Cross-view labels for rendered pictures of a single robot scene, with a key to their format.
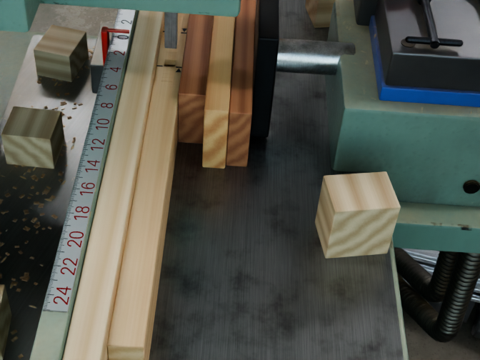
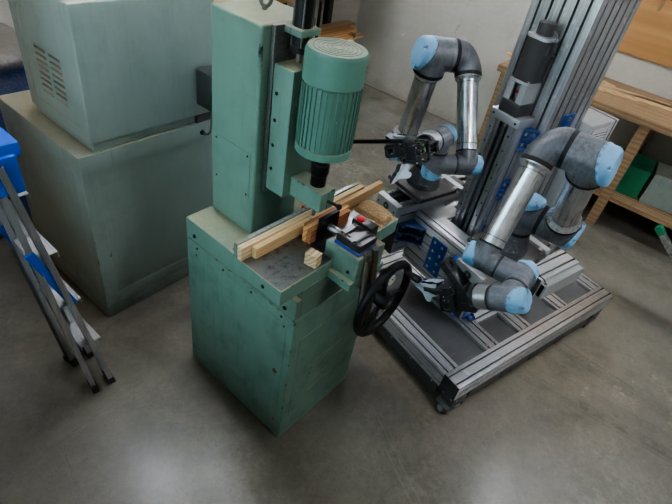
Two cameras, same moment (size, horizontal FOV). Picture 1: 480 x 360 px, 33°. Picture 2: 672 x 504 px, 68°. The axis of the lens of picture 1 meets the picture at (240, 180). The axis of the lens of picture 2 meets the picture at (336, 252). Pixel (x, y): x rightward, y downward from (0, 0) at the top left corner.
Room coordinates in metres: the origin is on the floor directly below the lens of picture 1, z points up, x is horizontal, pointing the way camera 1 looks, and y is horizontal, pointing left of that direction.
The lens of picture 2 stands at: (-0.55, -0.83, 1.92)
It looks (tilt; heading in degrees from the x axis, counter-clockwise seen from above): 39 degrees down; 36
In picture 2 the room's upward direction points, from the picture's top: 11 degrees clockwise
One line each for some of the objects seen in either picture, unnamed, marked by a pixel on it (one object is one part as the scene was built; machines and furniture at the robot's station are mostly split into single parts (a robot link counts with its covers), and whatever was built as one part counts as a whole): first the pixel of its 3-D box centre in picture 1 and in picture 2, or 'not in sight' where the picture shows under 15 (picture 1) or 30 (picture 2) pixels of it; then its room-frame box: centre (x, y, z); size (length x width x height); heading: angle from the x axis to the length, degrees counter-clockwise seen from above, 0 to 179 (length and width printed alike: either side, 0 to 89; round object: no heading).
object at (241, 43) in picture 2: not in sight; (257, 123); (0.50, 0.35, 1.16); 0.22 x 0.22 x 0.72; 2
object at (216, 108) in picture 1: (222, 49); (326, 222); (0.54, 0.02, 0.93); 0.22 x 0.02 x 0.06; 2
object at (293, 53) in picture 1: (303, 56); (334, 229); (0.51, -0.04, 0.95); 0.09 x 0.07 x 0.09; 2
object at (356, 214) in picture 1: (356, 215); (313, 258); (0.37, -0.08, 0.92); 0.04 x 0.03 x 0.05; 102
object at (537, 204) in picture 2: not in sight; (525, 212); (1.13, -0.42, 0.98); 0.13 x 0.12 x 0.14; 96
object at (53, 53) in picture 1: (61, 53); not in sight; (0.66, 0.19, 0.82); 0.05 x 0.04 x 0.03; 170
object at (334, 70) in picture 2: not in sight; (329, 102); (0.51, 0.06, 1.35); 0.18 x 0.18 x 0.31
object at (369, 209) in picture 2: not in sight; (374, 209); (0.75, -0.02, 0.92); 0.14 x 0.09 x 0.04; 92
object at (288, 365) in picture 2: not in sight; (275, 315); (0.50, 0.18, 0.36); 0.58 x 0.45 x 0.71; 92
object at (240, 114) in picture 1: (242, 57); (328, 226); (0.53, 0.01, 0.93); 0.20 x 0.02 x 0.05; 2
